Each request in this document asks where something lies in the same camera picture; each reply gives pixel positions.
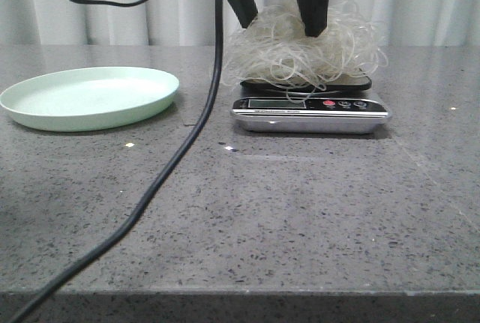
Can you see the white vermicelli noodle bundle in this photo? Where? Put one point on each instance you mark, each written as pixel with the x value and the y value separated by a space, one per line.
pixel 273 52

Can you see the black silver kitchen scale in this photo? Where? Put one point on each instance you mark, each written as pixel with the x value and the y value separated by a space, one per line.
pixel 346 106

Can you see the white pleated curtain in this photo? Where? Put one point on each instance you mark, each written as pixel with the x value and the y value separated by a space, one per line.
pixel 190 22

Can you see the light green round plate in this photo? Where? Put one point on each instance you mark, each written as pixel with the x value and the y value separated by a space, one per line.
pixel 92 98

